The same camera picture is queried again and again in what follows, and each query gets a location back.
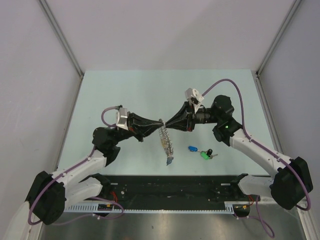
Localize aluminium frame post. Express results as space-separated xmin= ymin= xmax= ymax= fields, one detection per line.
xmin=255 ymin=0 xmax=304 ymax=78
xmin=37 ymin=0 xmax=84 ymax=79

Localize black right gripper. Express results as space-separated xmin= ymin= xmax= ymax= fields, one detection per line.
xmin=165 ymin=101 xmax=221 ymax=132

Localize white slotted cable duct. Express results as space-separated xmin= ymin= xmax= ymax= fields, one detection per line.
xmin=63 ymin=201 xmax=237 ymax=216

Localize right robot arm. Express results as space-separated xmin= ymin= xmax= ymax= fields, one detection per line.
xmin=165 ymin=95 xmax=313 ymax=210

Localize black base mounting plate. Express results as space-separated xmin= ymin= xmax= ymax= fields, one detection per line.
xmin=96 ymin=174 xmax=264 ymax=212

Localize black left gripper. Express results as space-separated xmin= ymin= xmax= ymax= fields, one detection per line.
xmin=110 ymin=111 xmax=163 ymax=145

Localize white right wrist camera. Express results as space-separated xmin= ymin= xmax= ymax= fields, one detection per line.
xmin=184 ymin=88 xmax=204 ymax=114

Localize green key tag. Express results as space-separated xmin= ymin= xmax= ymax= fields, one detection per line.
xmin=200 ymin=151 xmax=210 ymax=160

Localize aluminium frame left post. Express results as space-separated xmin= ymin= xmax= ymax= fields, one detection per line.
xmin=37 ymin=0 xmax=84 ymax=79

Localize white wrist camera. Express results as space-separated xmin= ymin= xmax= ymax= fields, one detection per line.
xmin=184 ymin=88 xmax=204 ymax=114
xmin=115 ymin=105 xmax=128 ymax=131

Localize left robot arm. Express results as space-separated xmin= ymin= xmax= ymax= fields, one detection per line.
xmin=26 ymin=112 xmax=163 ymax=226

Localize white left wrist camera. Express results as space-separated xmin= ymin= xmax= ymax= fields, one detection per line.
xmin=115 ymin=105 xmax=128 ymax=131

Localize aluminium frame right post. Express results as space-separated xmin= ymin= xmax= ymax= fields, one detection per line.
xmin=255 ymin=0 xmax=304 ymax=78

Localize yellow key tag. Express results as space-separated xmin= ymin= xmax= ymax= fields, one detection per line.
xmin=161 ymin=140 xmax=167 ymax=149

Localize silver keys by green tag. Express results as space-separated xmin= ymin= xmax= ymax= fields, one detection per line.
xmin=209 ymin=154 xmax=218 ymax=160

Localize black key tag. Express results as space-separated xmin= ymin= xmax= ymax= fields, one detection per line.
xmin=206 ymin=149 xmax=213 ymax=156

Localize silver disc keyring organiser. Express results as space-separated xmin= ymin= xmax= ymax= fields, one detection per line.
xmin=158 ymin=119 xmax=174 ymax=159

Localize blue tag with silver key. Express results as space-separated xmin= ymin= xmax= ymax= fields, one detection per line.
xmin=166 ymin=156 xmax=174 ymax=166

